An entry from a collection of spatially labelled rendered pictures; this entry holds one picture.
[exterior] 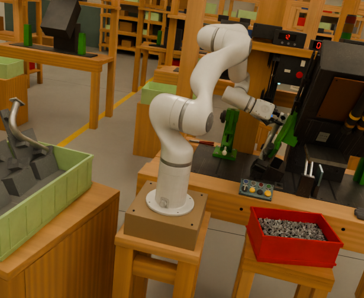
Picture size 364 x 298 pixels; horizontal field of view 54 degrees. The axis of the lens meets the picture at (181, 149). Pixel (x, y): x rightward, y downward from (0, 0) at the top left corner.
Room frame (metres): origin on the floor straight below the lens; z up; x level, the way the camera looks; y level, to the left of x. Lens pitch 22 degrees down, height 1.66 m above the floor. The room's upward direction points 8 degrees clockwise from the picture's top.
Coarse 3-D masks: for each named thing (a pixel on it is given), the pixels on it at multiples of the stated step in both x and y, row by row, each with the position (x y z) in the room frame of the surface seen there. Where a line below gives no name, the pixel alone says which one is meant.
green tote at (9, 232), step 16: (48, 144) 1.58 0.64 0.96; (64, 160) 1.56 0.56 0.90; (80, 160) 1.54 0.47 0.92; (64, 176) 1.30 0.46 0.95; (80, 176) 1.43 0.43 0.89; (48, 192) 1.20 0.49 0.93; (64, 192) 1.30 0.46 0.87; (80, 192) 1.43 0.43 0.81; (16, 208) 1.02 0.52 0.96; (32, 208) 1.10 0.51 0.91; (48, 208) 1.20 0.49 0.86; (64, 208) 1.31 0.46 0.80; (0, 224) 0.95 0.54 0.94; (16, 224) 1.02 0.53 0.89; (32, 224) 1.10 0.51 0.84; (0, 240) 0.95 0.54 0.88; (16, 240) 1.02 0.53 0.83; (0, 256) 0.95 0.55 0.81
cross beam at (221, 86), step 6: (216, 84) 2.18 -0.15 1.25; (222, 84) 2.17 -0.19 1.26; (228, 84) 2.17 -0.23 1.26; (216, 90) 2.18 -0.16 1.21; (222, 90) 2.17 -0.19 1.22; (276, 90) 2.12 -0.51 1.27; (282, 90) 2.14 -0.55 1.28; (276, 96) 2.12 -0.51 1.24; (282, 96) 2.11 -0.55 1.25; (288, 96) 2.11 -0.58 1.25; (294, 96) 2.10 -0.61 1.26; (300, 96) 2.09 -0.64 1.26; (276, 102) 2.12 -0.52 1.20; (282, 102) 2.11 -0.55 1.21; (288, 102) 2.10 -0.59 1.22
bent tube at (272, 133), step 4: (280, 116) 1.76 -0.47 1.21; (284, 116) 1.77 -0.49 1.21; (280, 120) 1.74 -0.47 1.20; (284, 120) 1.74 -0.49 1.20; (276, 124) 1.79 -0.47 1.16; (272, 128) 1.82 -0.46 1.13; (276, 128) 1.81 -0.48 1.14; (272, 132) 1.81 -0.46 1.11; (268, 136) 1.82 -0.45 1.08; (272, 136) 1.81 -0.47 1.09; (268, 140) 1.80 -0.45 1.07; (264, 144) 1.79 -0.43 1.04; (260, 156) 1.72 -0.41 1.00; (264, 156) 1.72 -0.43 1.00
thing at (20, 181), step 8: (0, 144) 1.35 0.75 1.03; (0, 152) 1.34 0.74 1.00; (8, 152) 1.38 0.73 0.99; (0, 168) 1.30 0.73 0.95; (8, 176) 1.30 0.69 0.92; (16, 176) 1.29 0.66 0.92; (24, 176) 1.34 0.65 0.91; (32, 176) 1.38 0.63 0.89; (8, 184) 1.27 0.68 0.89; (16, 184) 1.27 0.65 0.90; (24, 184) 1.32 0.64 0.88; (32, 184) 1.36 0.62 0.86; (8, 192) 1.27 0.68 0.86; (16, 192) 1.27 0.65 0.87; (24, 192) 1.30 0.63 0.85
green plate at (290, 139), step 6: (294, 114) 1.65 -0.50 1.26; (288, 120) 1.70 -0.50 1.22; (294, 120) 1.66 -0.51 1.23; (288, 126) 1.65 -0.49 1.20; (294, 126) 1.66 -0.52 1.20; (282, 132) 1.68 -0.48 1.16; (288, 132) 1.66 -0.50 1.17; (276, 138) 1.74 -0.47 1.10; (282, 138) 1.65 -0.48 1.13; (288, 138) 1.66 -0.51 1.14; (294, 138) 1.65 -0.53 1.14; (288, 144) 1.66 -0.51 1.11; (294, 144) 1.65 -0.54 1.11
